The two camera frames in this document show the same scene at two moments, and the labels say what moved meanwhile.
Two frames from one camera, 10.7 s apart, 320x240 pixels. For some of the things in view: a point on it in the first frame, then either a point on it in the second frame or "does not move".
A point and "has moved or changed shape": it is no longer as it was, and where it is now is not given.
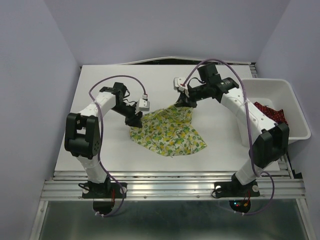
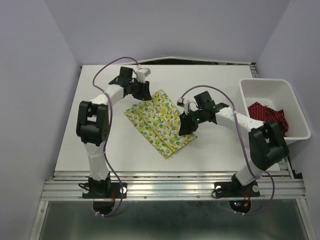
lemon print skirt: [168, 131] has moved or changed shape
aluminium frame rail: [277, 185] does not move
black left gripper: [134, 120] to [144, 94]
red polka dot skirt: [277, 116] does not move
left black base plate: [115, 192] does not move
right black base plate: [235, 189] does not move
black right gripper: [183, 100] to [186, 126]
